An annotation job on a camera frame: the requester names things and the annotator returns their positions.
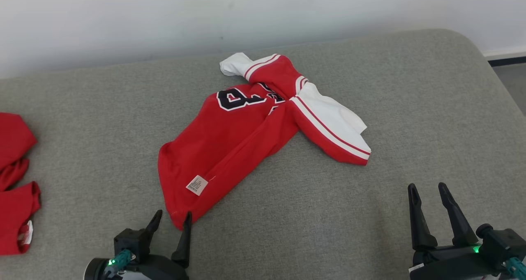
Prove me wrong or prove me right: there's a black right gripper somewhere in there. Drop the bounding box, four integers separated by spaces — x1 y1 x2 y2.
408 182 500 280

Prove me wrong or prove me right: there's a grey fabric sofa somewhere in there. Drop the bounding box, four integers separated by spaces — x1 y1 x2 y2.
0 29 526 280

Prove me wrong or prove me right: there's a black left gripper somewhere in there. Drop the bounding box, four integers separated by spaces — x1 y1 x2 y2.
119 209 193 280

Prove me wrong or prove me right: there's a red garment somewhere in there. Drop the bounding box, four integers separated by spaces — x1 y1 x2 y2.
0 112 42 256

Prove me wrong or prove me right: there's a red jersey with white sleeves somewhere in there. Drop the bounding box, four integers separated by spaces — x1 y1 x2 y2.
158 53 372 231

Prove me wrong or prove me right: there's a white wall baseboard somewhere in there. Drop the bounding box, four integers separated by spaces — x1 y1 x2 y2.
483 47 526 67

